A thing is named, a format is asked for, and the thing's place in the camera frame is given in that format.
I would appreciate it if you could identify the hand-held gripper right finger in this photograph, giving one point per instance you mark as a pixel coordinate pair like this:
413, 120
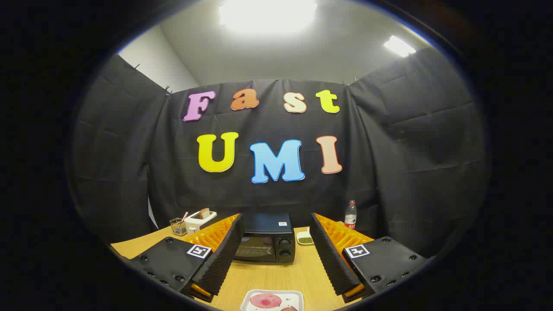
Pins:
330, 259

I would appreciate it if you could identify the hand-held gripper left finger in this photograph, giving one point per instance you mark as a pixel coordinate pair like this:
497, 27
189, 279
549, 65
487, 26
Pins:
222, 263

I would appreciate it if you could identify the black toaster oven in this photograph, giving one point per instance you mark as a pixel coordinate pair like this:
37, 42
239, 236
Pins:
268, 248

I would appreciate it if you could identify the pink ham slice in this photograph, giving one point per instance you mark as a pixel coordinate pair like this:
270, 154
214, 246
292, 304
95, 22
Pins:
264, 301

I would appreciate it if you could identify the white square plate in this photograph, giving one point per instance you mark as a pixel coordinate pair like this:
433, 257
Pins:
288, 298

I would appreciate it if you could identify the white bread toaster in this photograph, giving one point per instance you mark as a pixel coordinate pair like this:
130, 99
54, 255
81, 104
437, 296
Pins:
194, 224

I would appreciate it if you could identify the divided white bean dish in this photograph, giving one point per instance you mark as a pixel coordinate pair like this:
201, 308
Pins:
305, 239

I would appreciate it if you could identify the red label water bottle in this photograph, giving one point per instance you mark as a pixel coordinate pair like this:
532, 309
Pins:
351, 218

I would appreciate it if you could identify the toasted bread slice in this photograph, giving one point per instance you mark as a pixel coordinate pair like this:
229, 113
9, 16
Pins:
204, 213

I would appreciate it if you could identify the black backdrop cloth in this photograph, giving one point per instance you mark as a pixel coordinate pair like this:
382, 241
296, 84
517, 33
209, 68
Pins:
389, 172

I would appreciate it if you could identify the small ceiling light panel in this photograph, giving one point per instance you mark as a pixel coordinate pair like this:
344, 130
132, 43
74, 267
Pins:
399, 46

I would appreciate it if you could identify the large ceiling light panel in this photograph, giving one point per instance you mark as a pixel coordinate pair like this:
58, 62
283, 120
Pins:
268, 15

